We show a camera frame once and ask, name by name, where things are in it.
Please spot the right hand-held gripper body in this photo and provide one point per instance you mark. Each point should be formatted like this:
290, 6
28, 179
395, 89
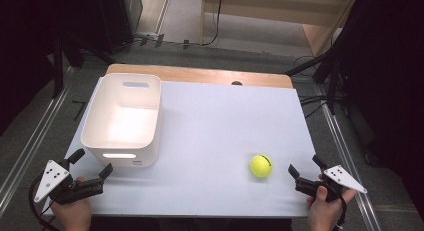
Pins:
343, 177

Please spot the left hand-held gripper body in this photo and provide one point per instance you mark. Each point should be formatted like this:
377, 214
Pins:
53, 179

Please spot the yellow tennis ball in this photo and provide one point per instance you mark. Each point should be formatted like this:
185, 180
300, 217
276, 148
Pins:
260, 165

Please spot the white plastic storage bin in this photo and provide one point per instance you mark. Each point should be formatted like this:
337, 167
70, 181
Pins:
123, 124

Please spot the person's right hand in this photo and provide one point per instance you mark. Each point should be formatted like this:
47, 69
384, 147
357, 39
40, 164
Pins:
321, 212

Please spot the person's left hand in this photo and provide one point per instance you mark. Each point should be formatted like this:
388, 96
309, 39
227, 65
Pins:
75, 214

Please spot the black metal stand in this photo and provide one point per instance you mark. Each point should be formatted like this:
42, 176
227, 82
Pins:
333, 74
59, 67

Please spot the aluminium floor rail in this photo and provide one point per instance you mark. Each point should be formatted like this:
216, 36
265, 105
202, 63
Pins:
346, 151
30, 147

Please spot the light wooden shelf frame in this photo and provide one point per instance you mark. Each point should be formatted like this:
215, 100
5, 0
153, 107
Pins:
266, 9

